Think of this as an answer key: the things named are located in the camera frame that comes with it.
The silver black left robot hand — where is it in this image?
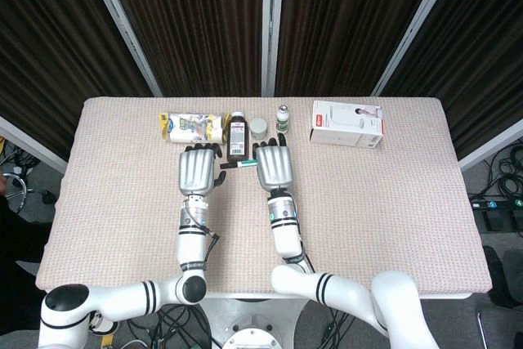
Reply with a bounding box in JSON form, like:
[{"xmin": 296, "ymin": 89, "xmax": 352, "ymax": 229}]
[{"xmin": 178, "ymin": 141, "xmax": 228, "ymax": 197}]

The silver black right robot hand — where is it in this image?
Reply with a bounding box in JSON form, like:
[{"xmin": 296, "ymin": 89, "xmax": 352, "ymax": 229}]
[{"xmin": 252, "ymin": 132, "xmax": 297, "ymax": 193}]

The small grey lidded jar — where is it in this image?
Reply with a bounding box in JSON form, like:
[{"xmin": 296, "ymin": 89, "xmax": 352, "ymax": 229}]
[{"xmin": 249, "ymin": 118, "xmax": 270, "ymax": 141}]

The white milk drink bottle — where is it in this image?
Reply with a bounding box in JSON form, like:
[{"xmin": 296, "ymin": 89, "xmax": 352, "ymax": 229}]
[{"xmin": 275, "ymin": 105, "xmax": 289, "ymax": 135}]

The yellow snack packet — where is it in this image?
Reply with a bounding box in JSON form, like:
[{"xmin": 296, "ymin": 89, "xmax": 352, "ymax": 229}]
[{"xmin": 158, "ymin": 110, "xmax": 232, "ymax": 146}]

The brown medicine bottle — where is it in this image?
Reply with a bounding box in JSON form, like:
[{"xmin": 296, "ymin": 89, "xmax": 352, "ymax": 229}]
[{"xmin": 226, "ymin": 110, "xmax": 250, "ymax": 163}]

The white cardboard product box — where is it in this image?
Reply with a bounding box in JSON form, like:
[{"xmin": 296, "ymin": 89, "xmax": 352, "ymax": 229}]
[{"xmin": 308, "ymin": 100, "xmax": 386, "ymax": 150}]

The beige woven table mat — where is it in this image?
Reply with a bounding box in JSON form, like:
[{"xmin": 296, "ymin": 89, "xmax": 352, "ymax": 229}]
[{"xmin": 35, "ymin": 96, "xmax": 492, "ymax": 300}]

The dark pleated curtain panel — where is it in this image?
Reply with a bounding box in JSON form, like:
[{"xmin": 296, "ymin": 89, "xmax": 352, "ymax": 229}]
[
  {"xmin": 0, "ymin": 0, "xmax": 155, "ymax": 162},
  {"xmin": 275, "ymin": 0, "xmax": 447, "ymax": 97},
  {"xmin": 100, "ymin": 0, "xmax": 266, "ymax": 97},
  {"xmin": 382, "ymin": 0, "xmax": 523, "ymax": 161}
]

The white robot torso base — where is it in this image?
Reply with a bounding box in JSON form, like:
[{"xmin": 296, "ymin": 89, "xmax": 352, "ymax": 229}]
[{"xmin": 201, "ymin": 296, "xmax": 308, "ymax": 349}]

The chrome stool base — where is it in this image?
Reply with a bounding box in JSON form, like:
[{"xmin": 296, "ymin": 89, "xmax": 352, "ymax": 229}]
[{"xmin": 0, "ymin": 172, "xmax": 37, "ymax": 213}]

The black power strip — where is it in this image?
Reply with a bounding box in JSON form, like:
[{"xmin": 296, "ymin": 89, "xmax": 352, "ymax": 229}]
[{"xmin": 469, "ymin": 196, "xmax": 523, "ymax": 212}]

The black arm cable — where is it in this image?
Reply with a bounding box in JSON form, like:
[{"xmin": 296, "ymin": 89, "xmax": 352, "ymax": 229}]
[
  {"xmin": 294, "ymin": 217, "xmax": 316, "ymax": 275},
  {"xmin": 203, "ymin": 226, "xmax": 221, "ymax": 262}
]

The grey metal frame post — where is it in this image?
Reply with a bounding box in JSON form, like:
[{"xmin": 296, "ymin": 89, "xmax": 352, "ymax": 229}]
[
  {"xmin": 370, "ymin": 0, "xmax": 466, "ymax": 97},
  {"xmin": 0, "ymin": 114, "xmax": 69, "ymax": 175},
  {"xmin": 80, "ymin": 0, "xmax": 164, "ymax": 97},
  {"xmin": 261, "ymin": 0, "xmax": 286, "ymax": 97},
  {"xmin": 457, "ymin": 119, "xmax": 523, "ymax": 173}
]

